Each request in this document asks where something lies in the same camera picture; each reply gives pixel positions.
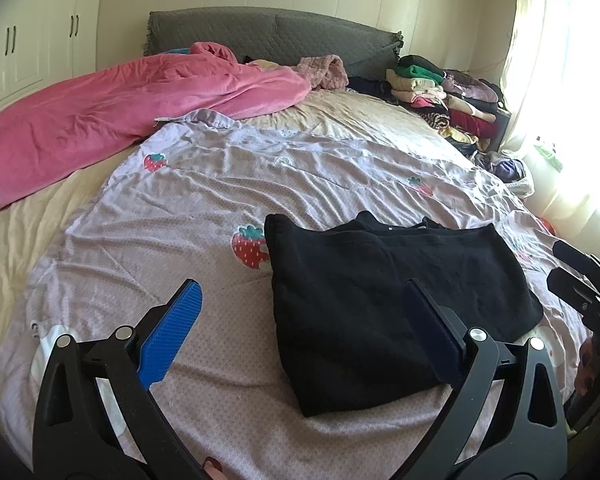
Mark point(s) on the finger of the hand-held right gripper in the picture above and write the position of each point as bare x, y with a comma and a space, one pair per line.
580, 257
570, 282

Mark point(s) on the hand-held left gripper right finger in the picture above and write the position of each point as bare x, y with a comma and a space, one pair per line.
427, 327

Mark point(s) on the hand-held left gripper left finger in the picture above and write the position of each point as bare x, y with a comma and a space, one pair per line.
172, 330

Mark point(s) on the black sweater with orange cuffs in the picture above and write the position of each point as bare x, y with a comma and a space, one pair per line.
360, 300

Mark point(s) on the purple clothes heap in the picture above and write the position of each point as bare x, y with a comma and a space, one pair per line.
505, 170

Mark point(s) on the pile of folded clothes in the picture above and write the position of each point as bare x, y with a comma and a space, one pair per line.
445, 100

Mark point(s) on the person's right hand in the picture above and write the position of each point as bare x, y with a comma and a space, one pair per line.
586, 365

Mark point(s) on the person's left hand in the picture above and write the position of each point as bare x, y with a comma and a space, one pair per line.
213, 469

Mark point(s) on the lilac strawberry-print quilt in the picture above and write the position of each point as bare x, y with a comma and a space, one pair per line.
205, 200

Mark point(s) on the white curtain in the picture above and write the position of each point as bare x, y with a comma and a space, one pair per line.
565, 85

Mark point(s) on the pink blanket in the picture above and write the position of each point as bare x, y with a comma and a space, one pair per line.
120, 115

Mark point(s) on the dark navy garment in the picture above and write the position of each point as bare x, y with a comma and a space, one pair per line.
367, 85

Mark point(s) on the pink fuzzy garment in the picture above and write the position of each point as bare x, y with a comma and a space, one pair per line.
325, 70

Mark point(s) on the grey quilted headboard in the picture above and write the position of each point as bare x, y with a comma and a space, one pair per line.
280, 35

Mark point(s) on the cream wardrobe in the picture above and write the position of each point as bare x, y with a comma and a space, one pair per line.
35, 35

